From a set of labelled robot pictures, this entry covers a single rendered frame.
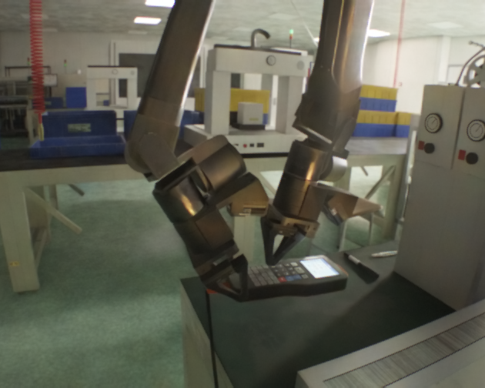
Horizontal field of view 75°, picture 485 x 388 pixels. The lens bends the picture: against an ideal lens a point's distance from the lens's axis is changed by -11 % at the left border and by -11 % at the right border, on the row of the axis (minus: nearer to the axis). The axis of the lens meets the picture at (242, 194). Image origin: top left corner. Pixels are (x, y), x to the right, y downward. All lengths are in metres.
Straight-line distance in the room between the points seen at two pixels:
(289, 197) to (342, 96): 0.17
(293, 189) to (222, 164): 0.12
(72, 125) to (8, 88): 7.05
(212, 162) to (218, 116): 1.74
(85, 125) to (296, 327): 2.53
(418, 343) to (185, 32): 0.54
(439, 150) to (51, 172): 1.81
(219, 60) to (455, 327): 1.88
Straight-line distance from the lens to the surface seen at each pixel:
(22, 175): 2.09
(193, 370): 0.97
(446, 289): 0.88
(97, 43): 11.59
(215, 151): 0.48
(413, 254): 0.92
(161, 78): 0.48
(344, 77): 0.48
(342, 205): 0.58
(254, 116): 2.46
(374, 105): 4.04
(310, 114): 0.53
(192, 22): 0.52
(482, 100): 0.79
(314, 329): 0.71
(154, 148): 0.44
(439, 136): 0.84
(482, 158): 0.78
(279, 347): 0.66
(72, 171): 2.05
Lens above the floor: 1.18
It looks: 17 degrees down
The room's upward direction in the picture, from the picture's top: 3 degrees clockwise
